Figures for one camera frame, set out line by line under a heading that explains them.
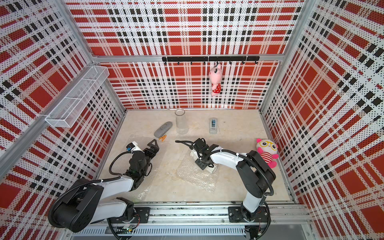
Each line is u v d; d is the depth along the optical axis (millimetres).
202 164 803
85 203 426
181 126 1047
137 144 789
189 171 884
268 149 906
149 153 784
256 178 458
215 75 914
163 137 1043
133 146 761
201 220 732
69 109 716
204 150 698
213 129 1051
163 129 1071
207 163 803
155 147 797
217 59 887
